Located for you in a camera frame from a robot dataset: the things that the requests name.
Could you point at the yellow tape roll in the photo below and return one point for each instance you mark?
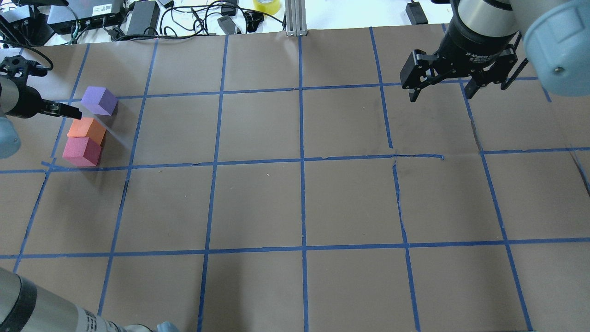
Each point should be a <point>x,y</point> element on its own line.
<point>269,7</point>

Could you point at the orange foam cube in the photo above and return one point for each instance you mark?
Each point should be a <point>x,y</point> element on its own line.
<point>87,127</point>

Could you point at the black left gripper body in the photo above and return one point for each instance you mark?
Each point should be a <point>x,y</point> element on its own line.
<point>28,102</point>

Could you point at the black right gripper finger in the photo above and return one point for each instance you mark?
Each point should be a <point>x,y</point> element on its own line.
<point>497,73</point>
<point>422,70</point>

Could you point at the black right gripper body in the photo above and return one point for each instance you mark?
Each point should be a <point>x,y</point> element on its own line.
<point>470,46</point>

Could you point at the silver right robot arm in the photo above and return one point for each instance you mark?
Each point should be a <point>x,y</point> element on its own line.
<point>551,35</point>

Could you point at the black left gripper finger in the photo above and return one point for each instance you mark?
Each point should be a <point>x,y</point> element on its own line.
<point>62,109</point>

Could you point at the pink foam cube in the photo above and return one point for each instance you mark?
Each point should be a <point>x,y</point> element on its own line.
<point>82,152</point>

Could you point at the black power brick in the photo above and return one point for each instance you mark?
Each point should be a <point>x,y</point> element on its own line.
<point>144,17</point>

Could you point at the purple foam cube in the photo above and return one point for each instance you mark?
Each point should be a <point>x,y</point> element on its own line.
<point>99,100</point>

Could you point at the black electronics box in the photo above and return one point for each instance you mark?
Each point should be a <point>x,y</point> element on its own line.
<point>90,14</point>

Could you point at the aluminium frame post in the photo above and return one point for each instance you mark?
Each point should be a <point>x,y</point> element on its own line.
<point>295,18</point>

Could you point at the black power adapter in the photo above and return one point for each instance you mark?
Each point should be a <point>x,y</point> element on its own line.
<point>415,13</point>

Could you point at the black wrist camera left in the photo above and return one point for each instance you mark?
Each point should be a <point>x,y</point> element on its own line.
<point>19,67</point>

